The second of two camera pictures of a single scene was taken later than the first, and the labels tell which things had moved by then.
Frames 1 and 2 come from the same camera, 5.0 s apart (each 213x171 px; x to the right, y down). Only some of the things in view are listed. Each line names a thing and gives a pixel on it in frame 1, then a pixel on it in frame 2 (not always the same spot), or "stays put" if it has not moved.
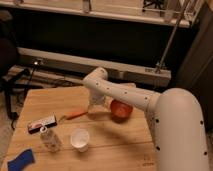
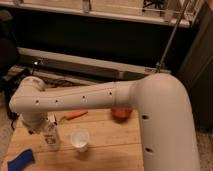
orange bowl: (120, 111) stays put
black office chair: (10, 75) stays put
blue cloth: (22, 160) stays put
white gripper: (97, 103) -> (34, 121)
